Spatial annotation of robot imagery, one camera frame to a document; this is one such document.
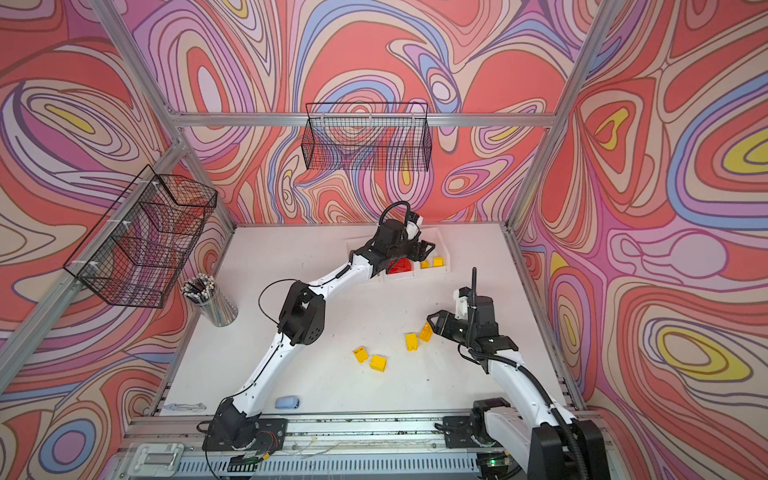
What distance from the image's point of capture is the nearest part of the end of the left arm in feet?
2.62

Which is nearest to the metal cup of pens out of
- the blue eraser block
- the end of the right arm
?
the blue eraser block

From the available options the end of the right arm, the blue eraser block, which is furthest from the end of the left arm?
the blue eraser block

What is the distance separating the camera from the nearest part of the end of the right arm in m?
0.61
